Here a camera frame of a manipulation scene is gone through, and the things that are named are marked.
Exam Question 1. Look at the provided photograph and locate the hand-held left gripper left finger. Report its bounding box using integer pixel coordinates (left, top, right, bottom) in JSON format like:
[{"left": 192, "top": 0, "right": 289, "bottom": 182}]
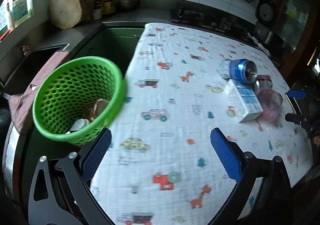
[{"left": 27, "top": 127, "right": 118, "bottom": 225}]

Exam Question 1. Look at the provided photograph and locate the round metal bin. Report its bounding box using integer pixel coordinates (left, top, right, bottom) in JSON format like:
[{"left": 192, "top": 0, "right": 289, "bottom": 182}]
[{"left": 1, "top": 107, "right": 28, "bottom": 203}]

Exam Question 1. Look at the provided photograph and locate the white rag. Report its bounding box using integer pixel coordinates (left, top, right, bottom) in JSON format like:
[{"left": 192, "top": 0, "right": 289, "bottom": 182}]
[{"left": 247, "top": 35, "right": 272, "bottom": 56}]

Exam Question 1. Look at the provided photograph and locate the green plastic perforated basket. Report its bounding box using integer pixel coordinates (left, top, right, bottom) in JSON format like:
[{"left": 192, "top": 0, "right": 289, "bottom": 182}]
[{"left": 32, "top": 56, "right": 127, "bottom": 147}]

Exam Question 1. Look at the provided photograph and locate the white cartoon printed tablecloth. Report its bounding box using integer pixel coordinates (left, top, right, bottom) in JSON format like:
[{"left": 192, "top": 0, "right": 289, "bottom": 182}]
[{"left": 90, "top": 23, "right": 314, "bottom": 225}]

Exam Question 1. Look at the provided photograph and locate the white slim bottle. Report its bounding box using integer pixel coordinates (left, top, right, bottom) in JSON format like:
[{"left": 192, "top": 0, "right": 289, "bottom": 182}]
[{"left": 6, "top": 0, "right": 15, "bottom": 30}]

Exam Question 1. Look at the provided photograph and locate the white paper cup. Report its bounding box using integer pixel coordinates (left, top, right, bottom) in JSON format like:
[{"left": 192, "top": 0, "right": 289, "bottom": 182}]
[{"left": 69, "top": 119, "right": 90, "bottom": 133}]

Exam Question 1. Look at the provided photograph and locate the dark sauce bottle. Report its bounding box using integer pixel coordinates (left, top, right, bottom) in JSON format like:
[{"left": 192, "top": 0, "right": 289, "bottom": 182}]
[{"left": 92, "top": 2, "right": 102, "bottom": 20}]

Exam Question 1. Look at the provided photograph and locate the red and gold plastic bottle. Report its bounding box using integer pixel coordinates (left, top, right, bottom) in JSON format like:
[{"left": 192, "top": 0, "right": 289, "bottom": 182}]
[{"left": 90, "top": 99, "right": 110, "bottom": 122}]

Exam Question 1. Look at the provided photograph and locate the black gas stove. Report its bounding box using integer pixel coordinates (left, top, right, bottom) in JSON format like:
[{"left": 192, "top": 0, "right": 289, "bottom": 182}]
[{"left": 170, "top": 7, "right": 248, "bottom": 38}]

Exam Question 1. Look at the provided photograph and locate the silver and black rice cooker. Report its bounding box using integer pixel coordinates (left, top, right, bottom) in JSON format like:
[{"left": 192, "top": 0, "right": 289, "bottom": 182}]
[{"left": 254, "top": 0, "right": 275, "bottom": 45}]

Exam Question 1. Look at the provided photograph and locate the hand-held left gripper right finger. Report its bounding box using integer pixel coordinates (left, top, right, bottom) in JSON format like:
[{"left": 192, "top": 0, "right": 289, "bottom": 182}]
[{"left": 210, "top": 127, "right": 295, "bottom": 225}]

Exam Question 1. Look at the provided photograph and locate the blue drink can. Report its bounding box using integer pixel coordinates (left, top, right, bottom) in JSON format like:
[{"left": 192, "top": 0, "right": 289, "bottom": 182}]
[{"left": 218, "top": 58, "right": 258, "bottom": 83}]

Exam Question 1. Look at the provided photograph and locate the pink clear plastic cup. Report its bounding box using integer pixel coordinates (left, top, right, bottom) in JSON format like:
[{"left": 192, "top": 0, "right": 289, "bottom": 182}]
[{"left": 256, "top": 88, "right": 283, "bottom": 123}]

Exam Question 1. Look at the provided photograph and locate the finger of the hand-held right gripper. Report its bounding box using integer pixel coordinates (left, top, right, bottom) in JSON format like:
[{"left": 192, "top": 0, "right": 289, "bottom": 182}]
[
  {"left": 287, "top": 89, "right": 307, "bottom": 99},
  {"left": 285, "top": 113, "right": 308, "bottom": 126}
]

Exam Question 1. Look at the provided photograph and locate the round wooden chopping block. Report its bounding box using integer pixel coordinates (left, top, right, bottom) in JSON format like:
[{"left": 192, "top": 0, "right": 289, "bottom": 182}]
[{"left": 48, "top": 0, "right": 93, "bottom": 30}]

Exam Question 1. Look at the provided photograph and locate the small printed cardboard box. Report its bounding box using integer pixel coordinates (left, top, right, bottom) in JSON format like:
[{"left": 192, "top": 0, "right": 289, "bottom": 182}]
[{"left": 224, "top": 79, "right": 264, "bottom": 123}]

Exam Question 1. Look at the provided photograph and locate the wooden glass-door cabinet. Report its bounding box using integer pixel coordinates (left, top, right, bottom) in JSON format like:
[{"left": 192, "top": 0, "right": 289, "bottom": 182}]
[{"left": 271, "top": 0, "right": 318, "bottom": 78}]

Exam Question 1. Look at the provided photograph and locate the white and blue detergent jug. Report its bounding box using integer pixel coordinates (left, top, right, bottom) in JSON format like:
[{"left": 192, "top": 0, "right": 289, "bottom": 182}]
[{"left": 11, "top": 0, "right": 29, "bottom": 26}]

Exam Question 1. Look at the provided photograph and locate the pink towel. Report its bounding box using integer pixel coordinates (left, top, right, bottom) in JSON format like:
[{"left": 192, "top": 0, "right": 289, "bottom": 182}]
[{"left": 9, "top": 50, "right": 69, "bottom": 135}]

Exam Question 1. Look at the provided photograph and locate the red drink can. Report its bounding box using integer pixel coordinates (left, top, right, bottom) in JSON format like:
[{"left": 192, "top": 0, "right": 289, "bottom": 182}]
[{"left": 254, "top": 74, "right": 273, "bottom": 90}]

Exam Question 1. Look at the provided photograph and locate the dark kitchen sink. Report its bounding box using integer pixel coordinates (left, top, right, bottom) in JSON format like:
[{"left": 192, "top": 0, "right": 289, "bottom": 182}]
[{"left": 0, "top": 43, "right": 70, "bottom": 95}]

